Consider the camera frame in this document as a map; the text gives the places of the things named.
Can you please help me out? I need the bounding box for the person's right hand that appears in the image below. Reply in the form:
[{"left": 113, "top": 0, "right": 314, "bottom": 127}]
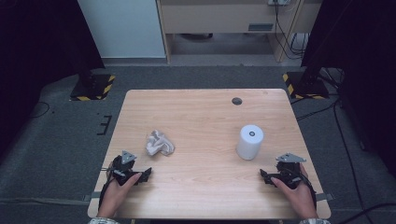
[{"left": 270, "top": 163, "right": 319, "bottom": 220}]

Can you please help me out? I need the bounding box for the thin black floor cable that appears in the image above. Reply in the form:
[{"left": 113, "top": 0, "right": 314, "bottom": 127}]
[{"left": 28, "top": 101, "right": 51, "bottom": 119}]

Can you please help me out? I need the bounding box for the black curtain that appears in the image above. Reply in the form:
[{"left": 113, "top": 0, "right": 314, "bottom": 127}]
[
  {"left": 0, "top": 0, "right": 106, "bottom": 162},
  {"left": 301, "top": 0, "right": 396, "bottom": 178}
]

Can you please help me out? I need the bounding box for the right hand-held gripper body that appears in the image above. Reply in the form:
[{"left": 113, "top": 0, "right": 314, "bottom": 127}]
[{"left": 274, "top": 152, "right": 308, "bottom": 189}]

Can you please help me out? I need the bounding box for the beige quilted cloth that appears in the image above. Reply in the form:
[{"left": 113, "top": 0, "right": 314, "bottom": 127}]
[{"left": 145, "top": 130, "right": 176, "bottom": 157}]

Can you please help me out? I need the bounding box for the person's left hand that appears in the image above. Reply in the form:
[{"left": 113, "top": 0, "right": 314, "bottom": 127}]
[{"left": 96, "top": 172, "right": 143, "bottom": 218}]

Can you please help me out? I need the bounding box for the black hanging power cable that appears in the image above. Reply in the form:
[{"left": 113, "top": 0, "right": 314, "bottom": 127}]
[{"left": 274, "top": 3, "right": 310, "bottom": 61}]

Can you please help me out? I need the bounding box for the thick black floor cable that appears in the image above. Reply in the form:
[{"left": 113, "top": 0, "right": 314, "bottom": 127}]
[{"left": 345, "top": 203, "right": 396, "bottom": 224}]

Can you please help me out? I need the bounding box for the long black floor cable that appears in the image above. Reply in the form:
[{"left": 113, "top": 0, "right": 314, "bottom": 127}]
[{"left": 332, "top": 99, "right": 368, "bottom": 217}]

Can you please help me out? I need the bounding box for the hand-held gripper black cable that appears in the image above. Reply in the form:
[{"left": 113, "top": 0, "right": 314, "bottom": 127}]
[
  {"left": 298, "top": 172, "right": 318, "bottom": 210},
  {"left": 98, "top": 166, "right": 118, "bottom": 213}
]

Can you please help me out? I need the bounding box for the left hand-held gripper black cable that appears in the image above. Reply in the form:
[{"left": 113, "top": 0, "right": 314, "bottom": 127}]
[{"left": 98, "top": 166, "right": 118, "bottom": 213}]

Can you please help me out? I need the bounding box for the right hand-held gripper black cable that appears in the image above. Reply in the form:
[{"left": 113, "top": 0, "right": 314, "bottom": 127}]
[{"left": 298, "top": 172, "right": 318, "bottom": 210}]

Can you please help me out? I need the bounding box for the black stand base striped edge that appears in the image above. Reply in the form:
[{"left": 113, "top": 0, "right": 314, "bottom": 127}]
[
  {"left": 69, "top": 73, "right": 116, "bottom": 102},
  {"left": 282, "top": 71, "right": 330, "bottom": 101}
]

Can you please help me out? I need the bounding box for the white cylindrical speaker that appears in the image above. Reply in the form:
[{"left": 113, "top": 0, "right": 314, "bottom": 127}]
[{"left": 235, "top": 124, "right": 265, "bottom": 161}]

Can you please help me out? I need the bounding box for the light wooden desk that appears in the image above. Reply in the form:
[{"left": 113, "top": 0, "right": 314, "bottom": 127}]
[{"left": 156, "top": 0, "right": 323, "bottom": 63}]

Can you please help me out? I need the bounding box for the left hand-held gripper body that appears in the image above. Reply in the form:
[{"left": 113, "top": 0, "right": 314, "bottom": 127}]
[{"left": 109, "top": 150, "right": 143, "bottom": 185}]

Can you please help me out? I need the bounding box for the white cabinet panel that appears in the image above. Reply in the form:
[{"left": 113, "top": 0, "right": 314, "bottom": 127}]
[{"left": 78, "top": 0, "right": 166, "bottom": 60}]

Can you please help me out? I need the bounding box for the grey tape piece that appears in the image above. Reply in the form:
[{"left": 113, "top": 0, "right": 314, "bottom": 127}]
[
  {"left": 83, "top": 191, "right": 102, "bottom": 203},
  {"left": 316, "top": 192, "right": 334, "bottom": 203}
]

